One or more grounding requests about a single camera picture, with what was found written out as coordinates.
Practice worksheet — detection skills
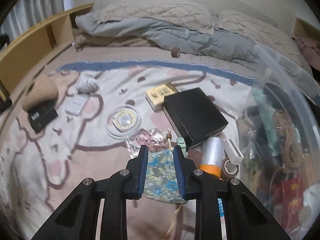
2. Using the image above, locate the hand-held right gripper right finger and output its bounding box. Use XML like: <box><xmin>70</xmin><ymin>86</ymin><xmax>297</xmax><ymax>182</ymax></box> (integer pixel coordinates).
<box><xmin>173</xmin><ymin>145</ymin><xmax>292</xmax><ymax>240</ymax></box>

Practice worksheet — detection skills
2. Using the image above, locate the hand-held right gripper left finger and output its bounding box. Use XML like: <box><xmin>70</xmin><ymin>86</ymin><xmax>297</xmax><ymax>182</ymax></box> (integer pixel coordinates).
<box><xmin>31</xmin><ymin>145</ymin><xmax>149</xmax><ymax>240</ymax></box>

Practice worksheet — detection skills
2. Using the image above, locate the floral drawstring pouch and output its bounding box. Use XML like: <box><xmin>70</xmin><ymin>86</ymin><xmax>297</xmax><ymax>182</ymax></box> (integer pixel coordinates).
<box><xmin>142</xmin><ymin>150</ymin><xmax>187</xmax><ymax>239</ymax></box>

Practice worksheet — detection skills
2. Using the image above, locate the bag of pink beads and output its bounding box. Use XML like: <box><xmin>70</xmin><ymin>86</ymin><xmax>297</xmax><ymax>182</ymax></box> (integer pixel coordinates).
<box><xmin>125</xmin><ymin>129</ymin><xmax>173</xmax><ymax>153</ymax></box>

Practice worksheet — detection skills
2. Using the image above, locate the clear plastic bin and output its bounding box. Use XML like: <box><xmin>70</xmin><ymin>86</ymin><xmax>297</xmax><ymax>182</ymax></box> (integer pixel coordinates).
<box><xmin>236</xmin><ymin>44</ymin><xmax>320</xmax><ymax>240</ymax></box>

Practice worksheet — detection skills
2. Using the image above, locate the clear film roll orange core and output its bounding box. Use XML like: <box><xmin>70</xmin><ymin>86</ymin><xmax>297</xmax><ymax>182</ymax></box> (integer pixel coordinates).
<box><xmin>199</xmin><ymin>136</ymin><xmax>223</xmax><ymax>179</ymax></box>

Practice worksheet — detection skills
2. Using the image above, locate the round clear tape dispenser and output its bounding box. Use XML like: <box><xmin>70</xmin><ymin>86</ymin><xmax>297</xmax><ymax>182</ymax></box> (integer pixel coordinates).
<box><xmin>105</xmin><ymin>105</ymin><xmax>143</xmax><ymax>138</ymax></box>

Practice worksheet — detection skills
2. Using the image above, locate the large black box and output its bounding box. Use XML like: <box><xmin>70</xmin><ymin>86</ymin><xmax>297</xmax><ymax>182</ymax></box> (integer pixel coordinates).
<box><xmin>163</xmin><ymin>87</ymin><xmax>229</xmax><ymax>149</ymax></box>

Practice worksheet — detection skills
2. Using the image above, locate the small white box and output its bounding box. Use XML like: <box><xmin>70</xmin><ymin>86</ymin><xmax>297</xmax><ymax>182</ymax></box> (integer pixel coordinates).
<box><xmin>224</xmin><ymin>139</ymin><xmax>244</xmax><ymax>164</ymax></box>

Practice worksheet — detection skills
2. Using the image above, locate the yellow card box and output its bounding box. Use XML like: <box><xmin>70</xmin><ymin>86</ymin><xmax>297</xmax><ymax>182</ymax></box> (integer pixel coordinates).
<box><xmin>145</xmin><ymin>85</ymin><xmax>179</xmax><ymax>112</ymax></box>

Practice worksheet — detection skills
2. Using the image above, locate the teal packet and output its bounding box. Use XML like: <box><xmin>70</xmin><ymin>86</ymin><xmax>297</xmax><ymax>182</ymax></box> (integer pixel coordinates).
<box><xmin>251</xmin><ymin>87</ymin><xmax>280</xmax><ymax>155</ymax></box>

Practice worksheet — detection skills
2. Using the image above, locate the small black box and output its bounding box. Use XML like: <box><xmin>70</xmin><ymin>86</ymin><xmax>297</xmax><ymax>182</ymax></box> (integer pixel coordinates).
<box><xmin>27</xmin><ymin>106</ymin><xmax>58</xmax><ymax>133</ymax></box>

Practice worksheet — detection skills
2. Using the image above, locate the brown twine bundle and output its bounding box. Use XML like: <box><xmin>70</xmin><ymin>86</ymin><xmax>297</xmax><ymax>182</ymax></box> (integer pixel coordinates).
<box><xmin>272</xmin><ymin>110</ymin><xmax>304</xmax><ymax>170</ymax></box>

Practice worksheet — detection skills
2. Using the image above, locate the beige fuzzy slipper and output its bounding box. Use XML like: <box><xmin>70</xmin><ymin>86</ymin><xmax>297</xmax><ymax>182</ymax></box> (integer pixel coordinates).
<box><xmin>21</xmin><ymin>76</ymin><xmax>58</xmax><ymax>110</ymax></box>

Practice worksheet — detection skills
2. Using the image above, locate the grey duvet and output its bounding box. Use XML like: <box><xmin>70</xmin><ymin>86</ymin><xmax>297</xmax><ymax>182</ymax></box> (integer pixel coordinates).
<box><xmin>75</xmin><ymin>14</ymin><xmax>313</xmax><ymax>75</ymax></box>

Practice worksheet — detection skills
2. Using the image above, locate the beige fleece blanket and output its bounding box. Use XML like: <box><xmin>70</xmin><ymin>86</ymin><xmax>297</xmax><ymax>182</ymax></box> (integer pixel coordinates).
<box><xmin>74</xmin><ymin>29</ymin><xmax>160</xmax><ymax>52</ymax></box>

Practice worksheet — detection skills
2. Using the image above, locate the beige textured pillow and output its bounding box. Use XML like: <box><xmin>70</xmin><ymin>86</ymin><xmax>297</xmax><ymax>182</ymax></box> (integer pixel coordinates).
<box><xmin>217</xmin><ymin>10</ymin><xmax>309</xmax><ymax>73</ymax></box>
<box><xmin>94</xmin><ymin>0</ymin><xmax>218</xmax><ymax>35</ymax></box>

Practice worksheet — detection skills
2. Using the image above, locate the wooden shelf unit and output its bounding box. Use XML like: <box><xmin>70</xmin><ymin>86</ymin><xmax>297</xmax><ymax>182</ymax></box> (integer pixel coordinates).
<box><xmin>0</xmin><ymin>3</ymin><xmax>94</xmax><ymax>100</ymax></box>

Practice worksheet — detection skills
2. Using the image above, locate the pile of pink clothes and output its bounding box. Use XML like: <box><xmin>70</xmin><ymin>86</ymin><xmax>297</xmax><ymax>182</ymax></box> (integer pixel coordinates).
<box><xmin>295</xmin><ymin>36</ymin><xmax>320</xmax><ymax>68</ymax></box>

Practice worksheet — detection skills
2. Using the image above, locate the wooden cabinet niche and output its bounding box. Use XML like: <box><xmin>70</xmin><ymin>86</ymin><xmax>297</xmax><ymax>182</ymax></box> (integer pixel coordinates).
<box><xmin>291</xmin><ymin>16</ymin><xmax>320</xmax><ymax>45</ymax></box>

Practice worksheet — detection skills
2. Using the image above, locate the grey curtain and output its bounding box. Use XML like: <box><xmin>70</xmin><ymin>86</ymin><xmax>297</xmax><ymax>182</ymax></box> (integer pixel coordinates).
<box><xmin>0</xmin><ymin>0</ymin><xmax>64</xmax><ymax>35</ymax></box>

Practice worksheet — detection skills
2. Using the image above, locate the white tape ring packet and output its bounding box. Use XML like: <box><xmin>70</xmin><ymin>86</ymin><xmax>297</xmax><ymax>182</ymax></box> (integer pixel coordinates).
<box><xmin>300</xmin><ymin>185</ymin><xmax>320</xmax><ymax>225</ymax></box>

